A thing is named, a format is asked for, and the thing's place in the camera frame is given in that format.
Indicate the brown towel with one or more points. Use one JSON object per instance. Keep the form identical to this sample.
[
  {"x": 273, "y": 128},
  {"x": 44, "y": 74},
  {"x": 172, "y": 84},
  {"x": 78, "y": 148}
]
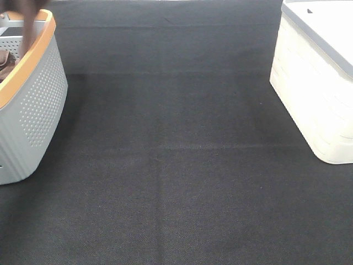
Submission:
[
  {"x": 29, "y": 10},
  {"x": 8, "y": 63}
]

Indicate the grey perforated laundry basket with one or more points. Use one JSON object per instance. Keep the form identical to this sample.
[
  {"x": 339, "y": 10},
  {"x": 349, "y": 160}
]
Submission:
[{"x": 33, "y": 95}]

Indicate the brown towel in basket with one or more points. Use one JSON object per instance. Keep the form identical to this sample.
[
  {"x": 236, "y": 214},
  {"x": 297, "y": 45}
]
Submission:
[{"x": 8, "y": 63}]

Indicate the white storage box grey lid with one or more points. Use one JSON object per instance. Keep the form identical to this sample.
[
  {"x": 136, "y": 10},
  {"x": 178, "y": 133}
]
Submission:
[{"x": 311, "y": 73}]

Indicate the black table cloth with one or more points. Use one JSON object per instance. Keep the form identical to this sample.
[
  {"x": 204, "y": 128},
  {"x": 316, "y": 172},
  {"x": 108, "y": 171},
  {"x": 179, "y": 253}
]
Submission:
[{"x": 173, "y": 147}]

